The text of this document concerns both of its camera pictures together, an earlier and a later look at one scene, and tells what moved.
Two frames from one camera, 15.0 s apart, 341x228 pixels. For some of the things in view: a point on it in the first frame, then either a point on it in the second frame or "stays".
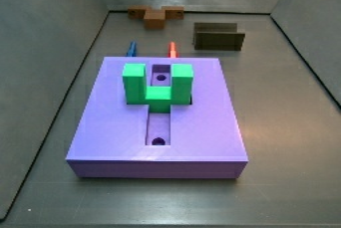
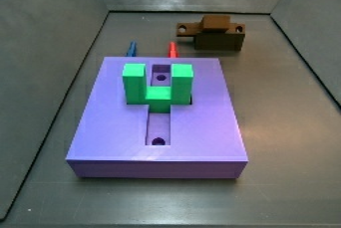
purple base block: [123, 141] stays
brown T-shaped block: [156, 17] → [212, 24]
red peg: [172, 51] stays
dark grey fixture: [217, 36] stays
